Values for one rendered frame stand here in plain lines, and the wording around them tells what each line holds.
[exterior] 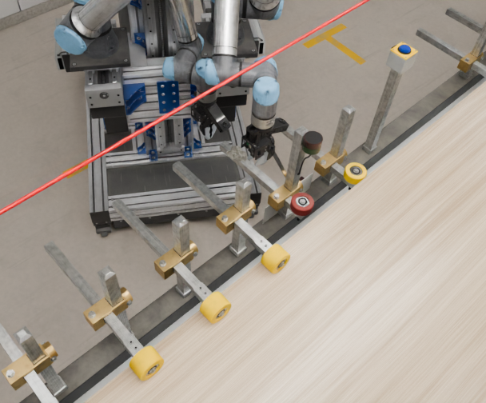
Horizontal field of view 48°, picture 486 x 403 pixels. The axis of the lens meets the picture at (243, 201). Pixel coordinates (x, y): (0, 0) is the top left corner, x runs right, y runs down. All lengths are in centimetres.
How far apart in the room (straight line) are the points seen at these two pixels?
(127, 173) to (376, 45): 210
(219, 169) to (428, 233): 129
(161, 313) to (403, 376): 79
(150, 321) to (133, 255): 99
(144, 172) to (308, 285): 139
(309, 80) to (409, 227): 198
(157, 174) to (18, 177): 82
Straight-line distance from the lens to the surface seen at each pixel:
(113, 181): 286
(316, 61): 391
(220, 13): 173
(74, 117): 351
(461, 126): 236
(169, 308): 192
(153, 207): 274
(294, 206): 190
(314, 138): 175
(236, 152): 208
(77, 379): 187
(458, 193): 212
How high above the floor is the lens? 243
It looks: 54 degrees down
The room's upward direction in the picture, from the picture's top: 5 degrees clockwise
